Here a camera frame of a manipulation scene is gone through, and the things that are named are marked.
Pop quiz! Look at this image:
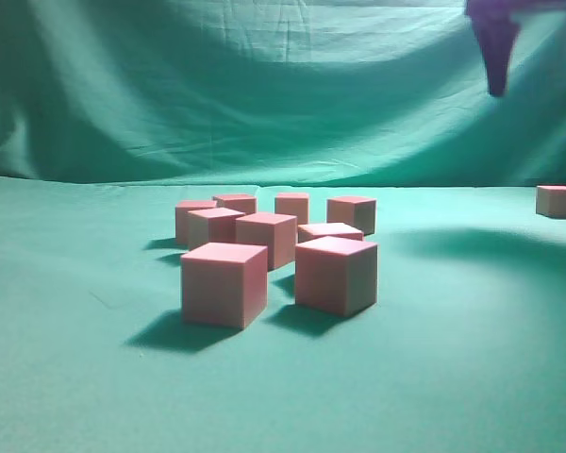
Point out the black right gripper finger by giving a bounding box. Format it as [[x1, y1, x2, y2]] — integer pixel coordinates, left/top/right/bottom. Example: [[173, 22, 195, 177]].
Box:
[[465, 0, 520, 97]]

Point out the green backdrop cloth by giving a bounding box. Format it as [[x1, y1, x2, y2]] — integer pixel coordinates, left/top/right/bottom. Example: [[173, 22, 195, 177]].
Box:
[[0, 1, 566, 187]]

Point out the pink cube column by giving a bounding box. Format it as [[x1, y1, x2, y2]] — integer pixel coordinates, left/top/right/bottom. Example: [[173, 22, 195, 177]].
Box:
[[235, 212, 297, 270], [535, 185, 566, 219], [294, 236, 378, 317], [212, 193, 258, 214], [175, 200, 217, 245], [187, 208, 245, 250], [180, 243, 268, 329], [326, 195, 376, 235], [275, 193, 309, 225], [298, 223, 364, 243]]

